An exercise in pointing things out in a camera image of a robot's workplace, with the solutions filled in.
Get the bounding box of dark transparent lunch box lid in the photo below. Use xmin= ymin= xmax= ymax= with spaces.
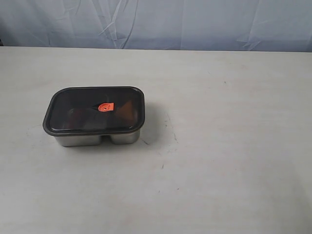
xmin=43 ymin=86 xmax=145 ymax=137

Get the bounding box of yellow toy cheese wedge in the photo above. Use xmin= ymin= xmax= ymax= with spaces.
xmin=115 ymin=100 xmax=136 ymax=122

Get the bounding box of red toy sausage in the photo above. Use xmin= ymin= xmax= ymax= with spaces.
xmin=64 ymin=108 xmax=96 ymax=130

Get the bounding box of stainless steel lunch box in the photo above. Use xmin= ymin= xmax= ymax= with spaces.
xmin=54 ymin=130 xmax=140 ymax=147

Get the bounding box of blue-grey backdrop curtain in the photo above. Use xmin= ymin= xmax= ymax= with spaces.
xmin=0 ymin=0 xmax=312 ymax=52

